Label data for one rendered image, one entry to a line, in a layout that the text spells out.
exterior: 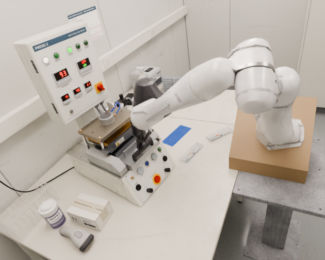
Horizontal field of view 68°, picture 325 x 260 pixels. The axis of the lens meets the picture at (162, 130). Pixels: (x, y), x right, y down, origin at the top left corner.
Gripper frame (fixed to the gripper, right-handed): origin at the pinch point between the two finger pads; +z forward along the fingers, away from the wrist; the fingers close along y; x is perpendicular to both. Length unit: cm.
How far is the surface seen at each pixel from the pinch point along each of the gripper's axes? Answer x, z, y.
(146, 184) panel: -7.2, 18.8, 11.8
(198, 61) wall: 236, 87, -72
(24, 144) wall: -28, 27, -64
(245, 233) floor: 38, 81, 77
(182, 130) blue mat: 48, 28, 3
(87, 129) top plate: -9.9, 1.0, -26.3
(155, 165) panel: 3.9, 16.1, 9.2
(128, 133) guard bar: 2.8, 2.4, -10.0
